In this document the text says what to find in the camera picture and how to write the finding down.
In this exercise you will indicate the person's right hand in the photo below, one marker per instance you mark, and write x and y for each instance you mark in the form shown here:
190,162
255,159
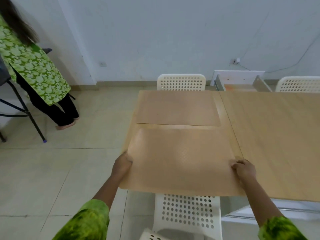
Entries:
246,171

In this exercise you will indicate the person's left hand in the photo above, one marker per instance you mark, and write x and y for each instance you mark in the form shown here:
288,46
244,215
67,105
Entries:
121,166

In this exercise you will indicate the person's right fingers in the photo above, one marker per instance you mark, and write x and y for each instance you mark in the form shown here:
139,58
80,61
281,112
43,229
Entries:
237,164

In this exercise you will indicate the person's left fingers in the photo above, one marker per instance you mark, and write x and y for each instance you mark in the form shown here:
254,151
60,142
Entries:
128,158

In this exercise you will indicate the person's left forearm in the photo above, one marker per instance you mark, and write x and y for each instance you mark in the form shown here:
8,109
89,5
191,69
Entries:
110,188

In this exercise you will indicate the person's right forearm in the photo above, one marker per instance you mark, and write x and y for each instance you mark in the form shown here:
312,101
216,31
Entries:
262,203

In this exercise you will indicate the white perforated plastic chair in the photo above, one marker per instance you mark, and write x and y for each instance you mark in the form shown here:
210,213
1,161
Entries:
181,81
297,83
187,214

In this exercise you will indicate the green left sleeve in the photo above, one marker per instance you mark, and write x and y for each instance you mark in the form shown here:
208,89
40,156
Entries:
85,222

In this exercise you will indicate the green sleeve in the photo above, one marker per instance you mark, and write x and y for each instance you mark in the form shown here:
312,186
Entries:
85,222
280,229

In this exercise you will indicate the green right sleeve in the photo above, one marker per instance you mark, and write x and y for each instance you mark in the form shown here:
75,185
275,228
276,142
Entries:
280,229

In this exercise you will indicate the white open drawer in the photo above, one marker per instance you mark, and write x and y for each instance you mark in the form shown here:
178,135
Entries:
238,76

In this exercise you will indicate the white table frame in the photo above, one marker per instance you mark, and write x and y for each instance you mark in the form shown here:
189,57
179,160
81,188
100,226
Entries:
270,209

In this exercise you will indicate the white wall charger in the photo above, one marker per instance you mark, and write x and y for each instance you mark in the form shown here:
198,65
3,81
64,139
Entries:
236,60

